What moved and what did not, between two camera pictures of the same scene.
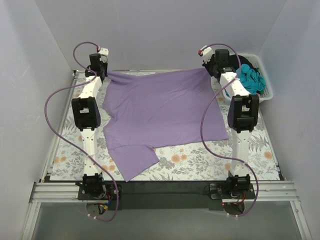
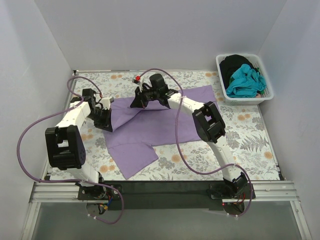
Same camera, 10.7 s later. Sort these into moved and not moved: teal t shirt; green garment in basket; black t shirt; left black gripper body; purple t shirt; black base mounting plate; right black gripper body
Moved: left black gripper body; right black gripper body; purple t shirt
Not moved: green garment in basket; black base mounting plate; teal t shirt; black t shirt
